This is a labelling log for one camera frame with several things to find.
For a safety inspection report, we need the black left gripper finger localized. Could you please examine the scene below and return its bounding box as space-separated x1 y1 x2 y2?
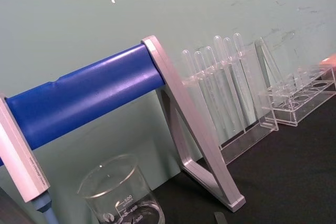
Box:
213 211 228 224

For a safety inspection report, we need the black table cloth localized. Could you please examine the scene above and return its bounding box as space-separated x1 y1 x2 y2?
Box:
146 86 336 224

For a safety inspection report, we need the clear acrylic pipette rack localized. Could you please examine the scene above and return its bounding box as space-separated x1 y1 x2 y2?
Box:
180 37 279 167

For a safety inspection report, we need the clear glass measuring beaker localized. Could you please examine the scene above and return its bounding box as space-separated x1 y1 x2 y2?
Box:
76 154 166 224

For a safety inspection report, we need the clear acrylic test tube rack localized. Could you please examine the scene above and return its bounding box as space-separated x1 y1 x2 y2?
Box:
271 64 336 127

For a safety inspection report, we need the silver stand with blue bar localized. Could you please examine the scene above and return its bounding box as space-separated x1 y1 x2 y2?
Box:
0 35 246 212

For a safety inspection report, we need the pink object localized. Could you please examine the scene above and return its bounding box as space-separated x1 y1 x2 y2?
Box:
318 54 336 71

